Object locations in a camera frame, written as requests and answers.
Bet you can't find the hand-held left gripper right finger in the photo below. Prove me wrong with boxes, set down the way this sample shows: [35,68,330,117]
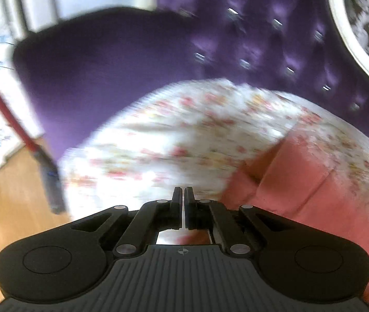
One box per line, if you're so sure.
[184,187,299,258]

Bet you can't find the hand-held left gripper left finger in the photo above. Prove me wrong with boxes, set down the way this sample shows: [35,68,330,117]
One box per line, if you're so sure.
[69,187,184,257]

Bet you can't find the terracotta pink pants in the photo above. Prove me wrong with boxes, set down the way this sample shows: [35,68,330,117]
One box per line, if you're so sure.
[178,129,369,312]

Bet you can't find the floral bedspread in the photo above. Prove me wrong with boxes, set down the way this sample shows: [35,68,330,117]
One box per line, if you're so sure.
[58,78,369,235]

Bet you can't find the purple tufted headboard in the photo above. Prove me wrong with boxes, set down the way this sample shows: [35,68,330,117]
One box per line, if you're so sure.
[12,0,369,160]

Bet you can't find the red-handled mop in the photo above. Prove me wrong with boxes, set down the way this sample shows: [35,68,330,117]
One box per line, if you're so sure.
[0,52,69,215]

